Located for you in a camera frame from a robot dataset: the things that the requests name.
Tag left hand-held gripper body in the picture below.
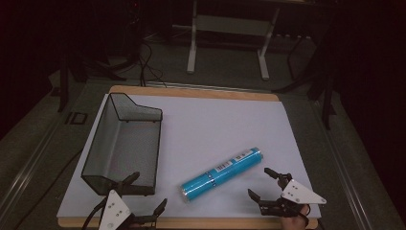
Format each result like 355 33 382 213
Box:
95 189 158 230

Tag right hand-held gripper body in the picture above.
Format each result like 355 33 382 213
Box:
258 172 327 219

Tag black wire mesh basket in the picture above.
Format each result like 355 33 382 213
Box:
80 92 164 197

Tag blue cylindrical roll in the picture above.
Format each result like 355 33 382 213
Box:
180 147 264 203

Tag person's right hand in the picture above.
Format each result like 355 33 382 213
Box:
280 204 311 230

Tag white table mat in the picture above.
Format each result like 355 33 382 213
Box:
56 93 322 220

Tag black floor plate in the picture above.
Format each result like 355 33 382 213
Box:
64 111 89 126

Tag black metal stand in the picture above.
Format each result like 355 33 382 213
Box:
273 18 338 130

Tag black stand leg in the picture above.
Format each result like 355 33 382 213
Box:
56 56 71 113

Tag white metal stand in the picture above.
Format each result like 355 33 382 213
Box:
186 0 282 81

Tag black cable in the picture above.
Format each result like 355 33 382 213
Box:
80 196 108 230

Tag black floor cables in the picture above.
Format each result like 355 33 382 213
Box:
136 40 168 88

